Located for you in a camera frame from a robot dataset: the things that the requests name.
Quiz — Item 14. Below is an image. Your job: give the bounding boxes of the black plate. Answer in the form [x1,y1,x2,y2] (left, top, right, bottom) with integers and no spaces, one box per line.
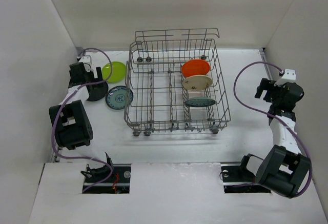
[87,82,108,101]

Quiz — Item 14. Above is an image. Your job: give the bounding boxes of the lime green plate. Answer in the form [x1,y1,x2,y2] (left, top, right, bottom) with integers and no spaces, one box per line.
[101,62,126,83]

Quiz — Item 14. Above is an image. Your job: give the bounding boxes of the blue floral plate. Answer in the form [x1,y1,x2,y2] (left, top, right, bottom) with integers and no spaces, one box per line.
[184,97,216,108]
[105,86,134,110]

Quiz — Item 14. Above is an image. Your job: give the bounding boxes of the cream plate with markings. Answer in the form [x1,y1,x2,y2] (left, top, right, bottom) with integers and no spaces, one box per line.
[182,75,213,91]

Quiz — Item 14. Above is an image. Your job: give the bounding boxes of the orange plate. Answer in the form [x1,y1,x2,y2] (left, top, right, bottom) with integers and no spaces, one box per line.
[181,59,210,77]

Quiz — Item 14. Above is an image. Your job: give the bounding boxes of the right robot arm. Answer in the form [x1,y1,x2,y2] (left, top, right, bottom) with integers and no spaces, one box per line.
[240,78,312,198]

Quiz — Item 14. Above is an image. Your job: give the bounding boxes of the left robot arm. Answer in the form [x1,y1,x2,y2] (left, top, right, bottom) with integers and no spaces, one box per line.
[49,62,136,160]

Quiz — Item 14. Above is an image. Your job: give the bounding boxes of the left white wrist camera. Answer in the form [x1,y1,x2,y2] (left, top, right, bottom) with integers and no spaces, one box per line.
[78,55,93,72]

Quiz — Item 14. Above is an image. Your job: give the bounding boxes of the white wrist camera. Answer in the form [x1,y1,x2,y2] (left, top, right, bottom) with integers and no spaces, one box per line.
[274,69,296,87]
[78,55,93,72]

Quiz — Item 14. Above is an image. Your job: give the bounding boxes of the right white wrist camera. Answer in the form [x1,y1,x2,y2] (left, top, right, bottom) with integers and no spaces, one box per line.
[274,69,296,87]

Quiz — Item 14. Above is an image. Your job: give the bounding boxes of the grey wire dish rack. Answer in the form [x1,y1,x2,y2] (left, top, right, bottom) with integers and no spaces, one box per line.
[124,28,231,136]

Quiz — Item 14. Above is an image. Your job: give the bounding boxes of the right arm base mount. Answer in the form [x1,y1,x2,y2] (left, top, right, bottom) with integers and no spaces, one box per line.
[219,164,271,194]

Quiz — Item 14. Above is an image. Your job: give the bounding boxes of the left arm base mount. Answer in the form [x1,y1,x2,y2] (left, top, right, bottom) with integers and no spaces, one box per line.
[80,164,131,194]

